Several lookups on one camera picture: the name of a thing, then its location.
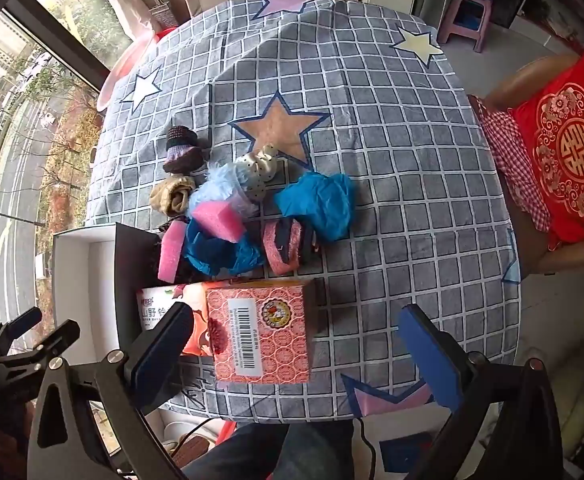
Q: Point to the white cardboard box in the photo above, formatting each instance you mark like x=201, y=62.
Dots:
x=86, y=285

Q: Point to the blue cloth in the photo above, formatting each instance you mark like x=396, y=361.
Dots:
x=317, y=202
x=216, y=255

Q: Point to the pink black scrunchie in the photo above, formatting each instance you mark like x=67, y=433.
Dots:
x=284, y=245

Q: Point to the red embroidered cushion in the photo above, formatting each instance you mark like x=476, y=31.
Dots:
x=572, y=150

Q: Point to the person's jeans leg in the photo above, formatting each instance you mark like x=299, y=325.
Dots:
x=272, y=452

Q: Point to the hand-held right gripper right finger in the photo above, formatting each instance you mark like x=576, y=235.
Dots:
x=432, y=355

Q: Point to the dark netted scrunchie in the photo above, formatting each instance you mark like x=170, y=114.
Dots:
x=152, y=252

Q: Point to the beige satin scrunchie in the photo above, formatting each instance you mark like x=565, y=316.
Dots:
x=169, y=195

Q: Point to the white red carton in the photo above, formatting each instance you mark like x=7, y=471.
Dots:
x=191, y=295

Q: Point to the light blue fluffy scrunchie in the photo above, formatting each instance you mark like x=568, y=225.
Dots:
x=219, y=182

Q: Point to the red checked cloth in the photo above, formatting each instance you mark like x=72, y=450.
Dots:
x=512, y=160

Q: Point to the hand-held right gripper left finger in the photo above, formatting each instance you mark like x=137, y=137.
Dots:
x=164, y=352

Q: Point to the cream polka dot scrunchie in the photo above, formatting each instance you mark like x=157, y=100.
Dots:
x=259, y=167

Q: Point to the brown purple knit scrunchie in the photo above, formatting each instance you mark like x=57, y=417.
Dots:
x=181, y=152

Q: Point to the pink sponge block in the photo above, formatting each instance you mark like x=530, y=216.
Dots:
x=219, y=222

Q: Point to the woven basket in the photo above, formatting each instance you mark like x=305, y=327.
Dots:
x=164, y=15

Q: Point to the red bucket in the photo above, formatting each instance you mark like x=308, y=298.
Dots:
x=164, y=34

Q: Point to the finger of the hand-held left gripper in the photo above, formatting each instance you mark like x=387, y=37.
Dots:
x=19, y=324
x=59, y=336

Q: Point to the star checked grey tablecloth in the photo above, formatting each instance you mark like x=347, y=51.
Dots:
x=372, y=160

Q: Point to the pink plastic basin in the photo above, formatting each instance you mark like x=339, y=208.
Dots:
x=121, y=70

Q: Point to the orange patterned box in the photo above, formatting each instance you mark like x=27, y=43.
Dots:
x=267, y=335

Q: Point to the wooden chair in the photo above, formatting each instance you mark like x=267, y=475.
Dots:
x=537, y=72

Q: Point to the red plastic container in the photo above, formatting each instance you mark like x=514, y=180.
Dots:
x=226, y=432

